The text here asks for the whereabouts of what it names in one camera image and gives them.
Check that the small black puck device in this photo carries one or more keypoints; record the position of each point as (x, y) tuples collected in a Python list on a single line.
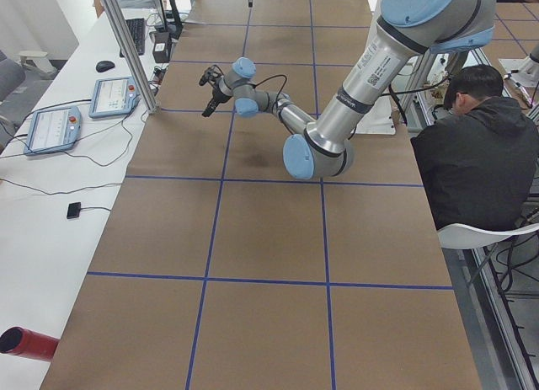
[(73, 210)]

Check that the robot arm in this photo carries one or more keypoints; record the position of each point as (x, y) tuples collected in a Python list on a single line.
[(318, 148)]

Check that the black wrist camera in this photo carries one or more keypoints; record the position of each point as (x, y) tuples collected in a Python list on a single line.
[(211, 75)]

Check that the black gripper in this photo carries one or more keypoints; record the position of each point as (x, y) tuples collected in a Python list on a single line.
[(217, 94)]

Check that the near teach pendant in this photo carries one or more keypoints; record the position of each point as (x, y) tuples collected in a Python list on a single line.
[(53, 130)]

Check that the black keyboard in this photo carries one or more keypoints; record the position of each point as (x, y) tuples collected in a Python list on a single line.
[(137, 29)]

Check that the black computer mouse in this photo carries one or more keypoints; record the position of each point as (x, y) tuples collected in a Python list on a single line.
[(104, 66)]

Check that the seated person in black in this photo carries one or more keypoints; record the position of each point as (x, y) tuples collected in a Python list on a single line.
[(477, 164)]

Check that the black power box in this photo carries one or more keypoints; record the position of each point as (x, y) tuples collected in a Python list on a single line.
[(162, 44)]

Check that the teach pendant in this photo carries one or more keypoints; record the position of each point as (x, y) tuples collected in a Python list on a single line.
[(113, 97), (53, 130)]

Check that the far teach pendant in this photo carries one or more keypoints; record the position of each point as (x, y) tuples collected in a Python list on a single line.
[(113, 97)]

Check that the white chair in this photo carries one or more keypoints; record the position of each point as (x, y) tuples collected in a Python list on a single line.
[(461, 236)]

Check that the red cylinder bottle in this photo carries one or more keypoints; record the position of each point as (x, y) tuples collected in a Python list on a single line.
[(28, 344)]

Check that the aluminium frame post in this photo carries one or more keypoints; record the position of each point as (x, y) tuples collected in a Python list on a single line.
[(127, 47)]

